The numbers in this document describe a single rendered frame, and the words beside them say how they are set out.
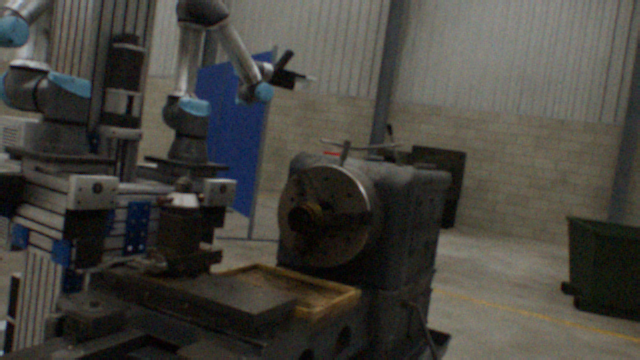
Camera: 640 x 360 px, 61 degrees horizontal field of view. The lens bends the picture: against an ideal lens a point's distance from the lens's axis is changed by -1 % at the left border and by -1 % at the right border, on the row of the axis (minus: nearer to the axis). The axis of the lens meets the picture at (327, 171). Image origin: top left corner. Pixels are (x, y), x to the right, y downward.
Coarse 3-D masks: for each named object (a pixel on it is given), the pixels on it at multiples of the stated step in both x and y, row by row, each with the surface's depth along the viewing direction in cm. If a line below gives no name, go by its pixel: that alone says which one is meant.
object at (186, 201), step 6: (174, 192) 117; (180, 198) 116; (186, 198) 116; (192, 198) 117; (168, 204) 115; (174, 204) 115; (180, 204) 115; (186, 204) 116; (192, 204) 117; (198, 204) 119
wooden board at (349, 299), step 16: (224, 272) 153; (240, 272) 160; (272, 272) 165; (288, 272) 163; (272, 288) 149; (288, 288) 152; (304, 288) 155; (320, 288) 157; (336, 288) 156; (352, 288) 154; (304, 304) 139; (320, 304) 141; (336, 304) 139; (352, 304) 150; (320, 320) 132
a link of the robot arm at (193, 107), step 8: (184, 104) 196; (192, 104) 195; (200, 104) 197; (208, 104) 201; (176, 112) 200; (184, 112) 196; (192, 112) 195; (200, 112) 197; (208, 112) 200; (176, 120) 199; (184, 120) 196; (192, 120) 196; (200, 120) 197; (208, 120) 201; (176, 128) 198; (184, 128) 196; (192, 128) 196; (200, 128) 197
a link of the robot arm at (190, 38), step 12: (180, 0) 207; (180, 12) 206; (180, 24) 206; (192, 24) 205; (204, 24) 208; (180, 36) 208; (192, 36) 207; (180, 48) 207; (192, 48) 207; (180, 60) 207; (192, 60) 208; (180, 72) 207; (192, 72) 209; (180, 84) 208; (192, 84) 210; (168, 96) 208; (180, 96) 206; (192, 96) 209; (168, 108) 208; (168, 120) 207
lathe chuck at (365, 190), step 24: (312, 168) 167; (336, 168) 163; (288, 192) 170; (336, 192) 163; (360, 192) 160; (288, 240) 170; (336, 240) 163; (360, 240) 159; (312, 264) 166; (336, 264) 163
